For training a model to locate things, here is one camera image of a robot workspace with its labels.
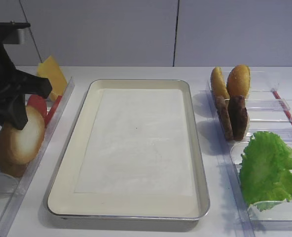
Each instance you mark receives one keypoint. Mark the yellow cheese slice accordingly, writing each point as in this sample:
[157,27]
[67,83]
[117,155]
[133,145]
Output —
[50,69]
[45,87]

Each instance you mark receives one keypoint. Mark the metal baking tray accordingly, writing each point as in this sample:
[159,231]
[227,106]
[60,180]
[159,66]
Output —
[140,212]

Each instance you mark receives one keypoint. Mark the yellow cheese slice front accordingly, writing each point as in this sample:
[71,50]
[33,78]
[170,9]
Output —
[50,69]

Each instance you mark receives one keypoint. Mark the green lettuce leaf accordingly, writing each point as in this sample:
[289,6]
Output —
[266,170]

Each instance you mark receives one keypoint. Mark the bun half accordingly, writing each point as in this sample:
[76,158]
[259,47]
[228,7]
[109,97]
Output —
[218,85]
[238,81]

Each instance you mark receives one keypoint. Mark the clear acrylic rack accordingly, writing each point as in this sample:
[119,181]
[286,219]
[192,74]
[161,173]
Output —
[13,190]
[265,114]

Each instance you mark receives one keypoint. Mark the bun slice cut face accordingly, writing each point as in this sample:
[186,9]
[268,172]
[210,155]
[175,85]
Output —
[32,135]

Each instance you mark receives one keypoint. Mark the brown meat patty rear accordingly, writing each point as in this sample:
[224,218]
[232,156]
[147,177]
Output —
[224,117]

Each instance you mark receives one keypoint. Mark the bottom bun slice browned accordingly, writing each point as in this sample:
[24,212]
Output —
[13,156]

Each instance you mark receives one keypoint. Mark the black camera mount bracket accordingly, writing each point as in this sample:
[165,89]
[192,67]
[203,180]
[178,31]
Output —
[13,33]

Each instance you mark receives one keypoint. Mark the white tray liner paper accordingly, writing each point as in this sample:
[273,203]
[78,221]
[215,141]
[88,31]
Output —
[138,145]

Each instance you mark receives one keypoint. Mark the clear acrylic left rack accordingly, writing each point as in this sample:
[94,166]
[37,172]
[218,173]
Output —
[13,190]

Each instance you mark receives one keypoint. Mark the top bun half front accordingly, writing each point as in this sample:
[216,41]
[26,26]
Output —
[238,81]

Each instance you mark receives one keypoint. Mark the red tomato slice left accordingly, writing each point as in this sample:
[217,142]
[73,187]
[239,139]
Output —
[38,103]

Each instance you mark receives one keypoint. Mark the brown meat patty front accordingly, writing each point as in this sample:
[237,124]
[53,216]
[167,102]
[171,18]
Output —
[238,116]

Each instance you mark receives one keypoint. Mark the yellow cheese slice rear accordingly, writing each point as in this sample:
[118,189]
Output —
[45,87]

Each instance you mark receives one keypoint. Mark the top bun half rear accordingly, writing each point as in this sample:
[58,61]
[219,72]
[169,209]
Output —
[218,85]

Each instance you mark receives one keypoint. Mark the clear acrylic right rack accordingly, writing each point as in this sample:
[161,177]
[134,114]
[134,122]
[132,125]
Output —
[265,114]

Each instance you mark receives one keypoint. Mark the red tomato slice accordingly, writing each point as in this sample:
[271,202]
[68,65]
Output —
[38,103]
[52,111]

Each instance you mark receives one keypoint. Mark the brown meat patty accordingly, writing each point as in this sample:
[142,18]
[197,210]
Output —
[224,117]
[238,116]

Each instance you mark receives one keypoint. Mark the red tomato slice right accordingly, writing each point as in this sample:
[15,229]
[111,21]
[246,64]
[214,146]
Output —
[52,111]

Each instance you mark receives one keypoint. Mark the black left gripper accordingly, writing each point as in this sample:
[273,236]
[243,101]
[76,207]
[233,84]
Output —
[12,107]

